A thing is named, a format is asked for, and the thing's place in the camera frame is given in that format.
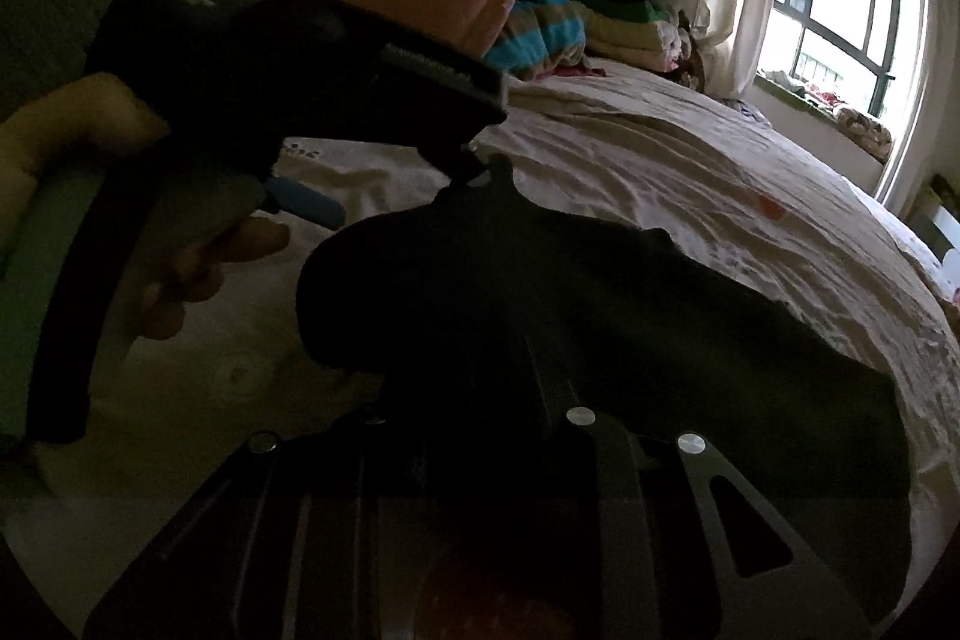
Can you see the window with dark frame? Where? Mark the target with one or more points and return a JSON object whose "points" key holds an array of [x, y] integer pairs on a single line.
{"points": [[840, 10]]}

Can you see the blue brown striped blanket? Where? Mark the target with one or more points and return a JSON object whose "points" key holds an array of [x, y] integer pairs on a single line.
{"points": [[536, 36]]}

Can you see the person's right hand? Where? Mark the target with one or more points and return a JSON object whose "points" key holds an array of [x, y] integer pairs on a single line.
{"points": [[487, 599]]}

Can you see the clothes heap on window sill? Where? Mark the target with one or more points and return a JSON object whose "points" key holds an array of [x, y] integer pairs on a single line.
{"points": [[855, 123]]}

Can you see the printed cream bed sheet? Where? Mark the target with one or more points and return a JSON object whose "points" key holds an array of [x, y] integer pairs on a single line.
{"points": [[712, 175]]}

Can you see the black garment with orange patches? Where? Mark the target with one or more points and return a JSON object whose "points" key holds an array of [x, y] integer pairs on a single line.
{"points": [[600, 317]]}

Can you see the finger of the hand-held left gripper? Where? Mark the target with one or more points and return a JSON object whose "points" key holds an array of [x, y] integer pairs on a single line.
{"points": [[307, 206]]}

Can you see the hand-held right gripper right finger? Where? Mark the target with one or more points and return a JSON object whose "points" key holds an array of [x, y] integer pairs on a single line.
{"points": [[559, 415]]}

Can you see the person's left hand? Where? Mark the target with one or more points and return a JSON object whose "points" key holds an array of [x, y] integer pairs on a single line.
{"points": [[75, 119]]}

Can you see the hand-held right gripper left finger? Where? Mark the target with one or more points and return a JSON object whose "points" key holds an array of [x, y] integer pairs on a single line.
{"points": [[375, 460]]}

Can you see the stack of folded clothes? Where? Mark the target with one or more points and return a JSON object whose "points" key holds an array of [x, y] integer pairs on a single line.
{"points": [[637, 25]]}

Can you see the white slatted frame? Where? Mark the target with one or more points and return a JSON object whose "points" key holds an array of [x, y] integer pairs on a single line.
{"points": [[937, 220]]}

